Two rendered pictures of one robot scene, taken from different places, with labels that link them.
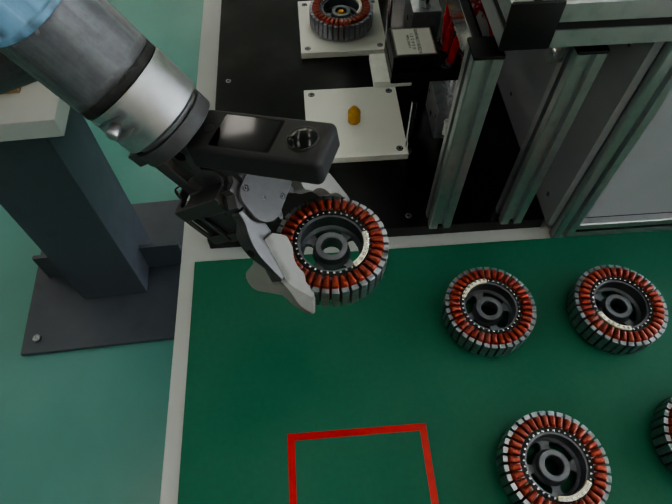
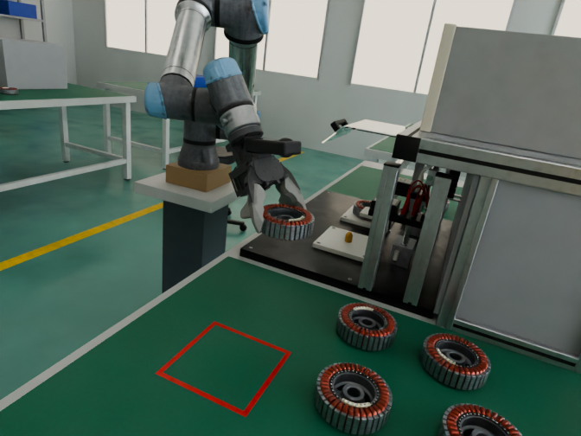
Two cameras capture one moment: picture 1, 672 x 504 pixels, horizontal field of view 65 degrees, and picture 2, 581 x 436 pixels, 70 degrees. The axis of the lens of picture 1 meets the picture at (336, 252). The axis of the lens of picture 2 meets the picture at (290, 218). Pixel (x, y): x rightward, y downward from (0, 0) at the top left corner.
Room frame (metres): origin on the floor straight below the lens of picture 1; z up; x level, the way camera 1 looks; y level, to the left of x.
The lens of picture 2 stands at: (-0.38, -0.33, 1.22)
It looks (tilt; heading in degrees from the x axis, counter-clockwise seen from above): 21 degrees down; 26
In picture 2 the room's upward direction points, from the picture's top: 8 degrees clockwise
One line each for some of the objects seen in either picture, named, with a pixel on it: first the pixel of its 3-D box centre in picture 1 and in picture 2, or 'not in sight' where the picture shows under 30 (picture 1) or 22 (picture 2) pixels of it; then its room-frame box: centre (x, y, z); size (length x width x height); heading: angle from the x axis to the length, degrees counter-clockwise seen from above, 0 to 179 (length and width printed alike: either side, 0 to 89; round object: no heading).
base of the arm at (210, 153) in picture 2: not in sight; (199, 151); (0.79, 0.64, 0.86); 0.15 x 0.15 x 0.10
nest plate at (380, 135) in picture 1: (353, 123); (347, 243); (0.61, -0.03, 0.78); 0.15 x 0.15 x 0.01; 4
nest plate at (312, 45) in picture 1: (340, 27); (368, 217); (0.85, -0.01, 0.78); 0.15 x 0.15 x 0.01; 4
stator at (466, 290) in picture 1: (487, 310); (366, 325); (0.29, -0.19, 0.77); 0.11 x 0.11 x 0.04
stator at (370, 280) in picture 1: (331, 249); (284, 221); (0.28, 0.00, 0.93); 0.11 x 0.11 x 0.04
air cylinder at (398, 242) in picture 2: (447, 107); (402, 251); (0.62, -0.17, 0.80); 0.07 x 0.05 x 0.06; 4
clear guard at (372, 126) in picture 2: not in sight; (387, 138); (0.85, -0.02, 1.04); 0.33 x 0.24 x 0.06; 94
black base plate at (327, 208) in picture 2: (355, 79); (363, 235); (0.73, -0.03, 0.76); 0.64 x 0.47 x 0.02; 4
